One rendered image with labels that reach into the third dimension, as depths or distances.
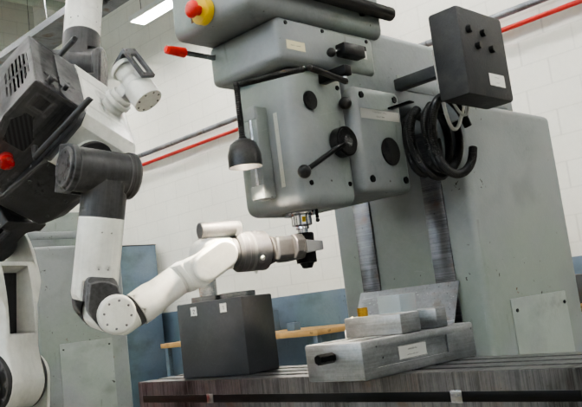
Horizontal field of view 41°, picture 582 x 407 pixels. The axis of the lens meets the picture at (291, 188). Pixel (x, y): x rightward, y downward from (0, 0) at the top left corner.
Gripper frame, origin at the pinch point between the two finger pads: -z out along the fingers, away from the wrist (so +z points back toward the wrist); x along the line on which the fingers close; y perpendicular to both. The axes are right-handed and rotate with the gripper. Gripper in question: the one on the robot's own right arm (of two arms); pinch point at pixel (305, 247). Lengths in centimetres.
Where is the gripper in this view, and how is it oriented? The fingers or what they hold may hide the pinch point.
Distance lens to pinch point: 179.6
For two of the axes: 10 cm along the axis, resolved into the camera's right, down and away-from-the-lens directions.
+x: -4.9, 1.9, 8.5
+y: 1.2, 9.8, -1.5
